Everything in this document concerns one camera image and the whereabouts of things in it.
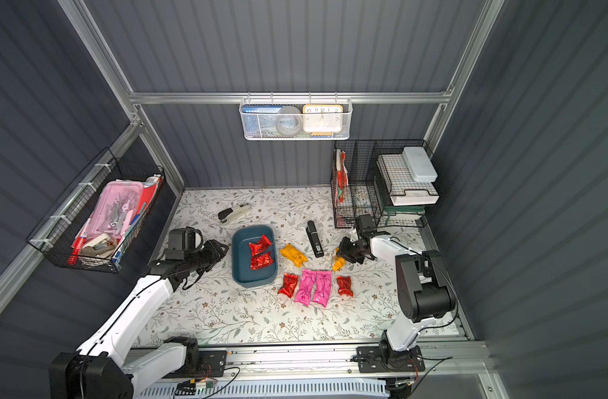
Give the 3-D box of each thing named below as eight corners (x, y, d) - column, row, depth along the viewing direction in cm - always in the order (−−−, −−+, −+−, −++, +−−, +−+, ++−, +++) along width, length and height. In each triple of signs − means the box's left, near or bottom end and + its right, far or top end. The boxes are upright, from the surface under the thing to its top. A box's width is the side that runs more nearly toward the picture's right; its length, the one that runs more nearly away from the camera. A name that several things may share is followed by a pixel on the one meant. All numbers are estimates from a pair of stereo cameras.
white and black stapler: (223, 226, 109) (220, 219, 105) (219, 219, 111) (216, 213, 107) (251, 211, 114) (250, 205, 110) (248, 206, 116) (246, 199, 112)
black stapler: (316, 258, 99) (316, 252, 95) (305, 228, 108) (305, 221, 104) (324, 256, 99) (324, 250, 95) (312, 227, 109) (312, 219, 105)
